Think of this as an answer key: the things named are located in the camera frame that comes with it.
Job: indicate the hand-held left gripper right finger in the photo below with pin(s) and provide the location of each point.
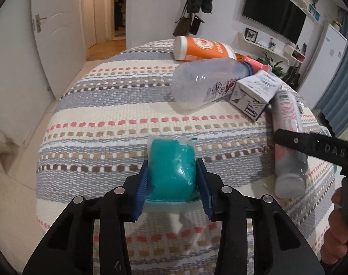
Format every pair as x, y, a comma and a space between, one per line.
203, 189

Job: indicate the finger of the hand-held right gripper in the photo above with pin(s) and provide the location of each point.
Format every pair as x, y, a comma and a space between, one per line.
311, 145

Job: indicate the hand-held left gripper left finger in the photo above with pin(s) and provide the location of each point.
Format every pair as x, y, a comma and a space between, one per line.
142, 189

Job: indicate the teal item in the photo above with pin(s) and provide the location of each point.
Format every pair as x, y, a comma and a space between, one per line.
171, 169

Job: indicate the pink grey spray bottle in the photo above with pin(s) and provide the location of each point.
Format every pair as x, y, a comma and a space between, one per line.
285, 111

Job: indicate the white carton box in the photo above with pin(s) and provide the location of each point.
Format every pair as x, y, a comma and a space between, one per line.
257, 91

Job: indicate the pink red bottle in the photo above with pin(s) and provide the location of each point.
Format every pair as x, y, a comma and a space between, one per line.
258, 64

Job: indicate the clear plastic bottle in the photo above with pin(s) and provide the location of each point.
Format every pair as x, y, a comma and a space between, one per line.
202, 80

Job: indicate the orange bottle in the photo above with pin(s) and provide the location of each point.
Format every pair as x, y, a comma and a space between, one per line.
205, 48

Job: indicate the person's right hand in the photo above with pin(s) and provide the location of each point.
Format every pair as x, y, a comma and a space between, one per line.
334, 240

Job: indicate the white standing air conditioner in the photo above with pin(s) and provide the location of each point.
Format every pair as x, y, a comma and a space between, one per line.
331, 68

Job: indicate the blue white curtain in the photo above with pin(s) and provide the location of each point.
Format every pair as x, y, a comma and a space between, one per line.
346, 34

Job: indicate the black guitar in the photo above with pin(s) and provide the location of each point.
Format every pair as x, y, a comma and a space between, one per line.
293, 76

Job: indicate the striped woven tablecloth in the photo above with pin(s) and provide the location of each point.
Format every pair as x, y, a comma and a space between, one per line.
105, 114

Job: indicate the potted green plant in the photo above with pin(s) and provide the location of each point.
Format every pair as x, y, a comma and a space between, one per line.
272, 64

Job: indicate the small teal box shelf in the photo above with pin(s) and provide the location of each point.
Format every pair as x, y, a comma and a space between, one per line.
313, 10

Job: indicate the white curved lower shelf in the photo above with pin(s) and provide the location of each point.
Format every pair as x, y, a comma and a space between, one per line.
272, 52

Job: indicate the brown bag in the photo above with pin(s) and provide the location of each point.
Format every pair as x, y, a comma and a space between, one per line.
182, 25

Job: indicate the black bag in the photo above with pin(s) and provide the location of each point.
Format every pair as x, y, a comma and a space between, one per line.
196, 24

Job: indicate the white door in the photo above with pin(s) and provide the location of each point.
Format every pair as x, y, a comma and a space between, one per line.
62, 34

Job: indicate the white red wall box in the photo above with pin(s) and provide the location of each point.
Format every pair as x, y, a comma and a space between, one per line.
296, 53

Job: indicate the wall television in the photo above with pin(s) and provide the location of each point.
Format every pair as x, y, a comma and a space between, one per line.
274, 11

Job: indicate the butterfly picture frame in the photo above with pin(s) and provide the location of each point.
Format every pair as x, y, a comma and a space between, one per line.
251, 35

